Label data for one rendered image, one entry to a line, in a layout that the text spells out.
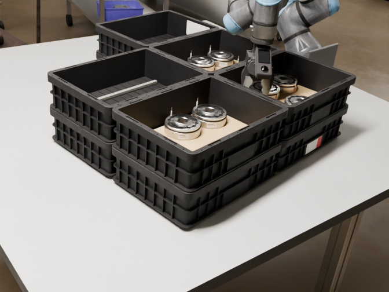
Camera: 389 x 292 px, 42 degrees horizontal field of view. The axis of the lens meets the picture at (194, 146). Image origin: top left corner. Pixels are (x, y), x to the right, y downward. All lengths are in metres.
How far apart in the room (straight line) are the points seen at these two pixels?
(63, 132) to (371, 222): 1.68
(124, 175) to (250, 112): 0.42
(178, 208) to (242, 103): 0.42
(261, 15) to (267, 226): 0.61
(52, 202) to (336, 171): 0.86
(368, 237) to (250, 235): 1.35
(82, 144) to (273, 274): 1.10
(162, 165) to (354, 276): 1.31
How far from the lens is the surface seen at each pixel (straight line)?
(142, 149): 1.28
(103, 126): 1.38
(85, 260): 1.19
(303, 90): 1.81
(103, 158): 1.42
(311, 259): 2.35
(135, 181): 1.34
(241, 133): 1.25
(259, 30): 1.54
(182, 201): 1.24
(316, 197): 1.48
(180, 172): 1.20
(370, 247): 2.53
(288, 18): 2.08
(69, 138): 1.54
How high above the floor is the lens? 1.52
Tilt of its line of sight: 30 degrees down
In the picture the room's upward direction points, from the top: 5 degrees clockwise
